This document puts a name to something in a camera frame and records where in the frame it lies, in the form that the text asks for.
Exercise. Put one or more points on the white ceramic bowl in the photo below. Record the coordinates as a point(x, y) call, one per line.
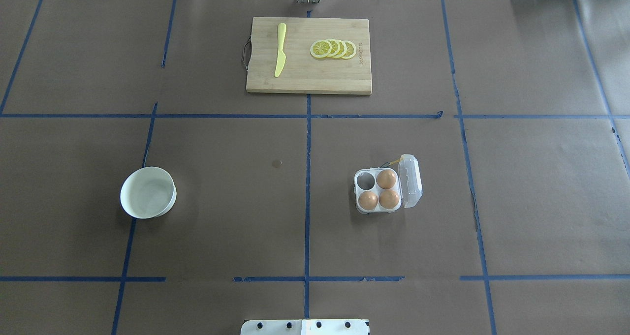
point(148, 193)

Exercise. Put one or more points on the brown egg from bowl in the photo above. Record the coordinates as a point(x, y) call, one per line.
point(368, 200)

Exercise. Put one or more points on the lemon slice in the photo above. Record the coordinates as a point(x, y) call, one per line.
point(321, 49)
point(342, 49)
point(350, 50)
point(333, 47)

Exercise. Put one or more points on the clear plastic egg box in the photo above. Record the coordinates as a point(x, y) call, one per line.
point(385, 189)

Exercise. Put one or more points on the brown egg front in box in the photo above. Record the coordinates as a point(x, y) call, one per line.
point(389, 199)

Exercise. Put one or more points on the brown egg in box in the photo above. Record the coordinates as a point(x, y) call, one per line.
point(389, 199)
point(387, 179)

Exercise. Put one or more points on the yellow plastic knife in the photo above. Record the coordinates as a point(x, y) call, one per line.
point(281, 56)

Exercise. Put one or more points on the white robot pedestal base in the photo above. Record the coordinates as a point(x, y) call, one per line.
point(306, 327)

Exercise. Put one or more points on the brown egg rear in box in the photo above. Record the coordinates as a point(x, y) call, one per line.
point(387, 179)

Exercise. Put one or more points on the bamboo cutting board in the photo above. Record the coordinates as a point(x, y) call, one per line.
point(303, 73)

